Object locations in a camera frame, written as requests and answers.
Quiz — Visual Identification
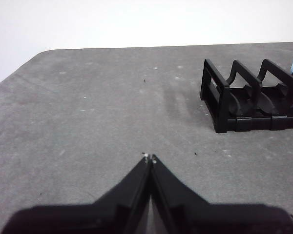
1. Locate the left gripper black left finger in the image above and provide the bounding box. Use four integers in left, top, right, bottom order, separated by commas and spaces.
0, 153, 152, 234

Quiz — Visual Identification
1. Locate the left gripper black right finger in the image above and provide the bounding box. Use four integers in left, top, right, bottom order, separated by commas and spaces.
151, 153, 293, 234

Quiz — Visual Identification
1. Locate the black plate rack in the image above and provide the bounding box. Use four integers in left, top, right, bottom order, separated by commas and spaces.
199, 58, 293, 134

